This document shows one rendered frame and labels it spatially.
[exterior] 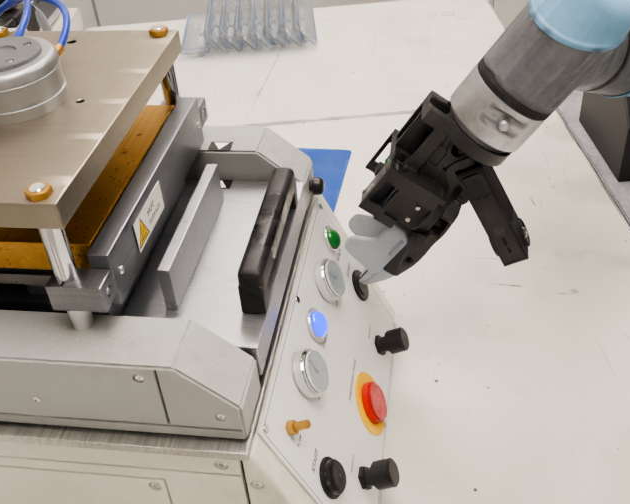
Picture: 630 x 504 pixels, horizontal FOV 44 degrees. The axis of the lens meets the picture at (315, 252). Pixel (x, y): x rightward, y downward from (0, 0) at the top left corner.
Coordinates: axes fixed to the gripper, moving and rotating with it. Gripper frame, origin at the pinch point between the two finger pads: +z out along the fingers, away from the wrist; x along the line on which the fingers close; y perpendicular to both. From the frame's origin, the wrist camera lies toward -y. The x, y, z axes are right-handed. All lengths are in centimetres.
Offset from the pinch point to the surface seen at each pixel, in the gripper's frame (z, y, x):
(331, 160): 13.8, 2.7, -38.4
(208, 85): 29, 24, -64
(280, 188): -9.4, 14.8, 8.3
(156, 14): 108, 53, -222
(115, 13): 115, 67, -218
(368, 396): 3.1, -2.7, 12.7
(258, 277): -9.2, 14.3, 19.4
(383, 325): 5.0, -4.5, 0.2
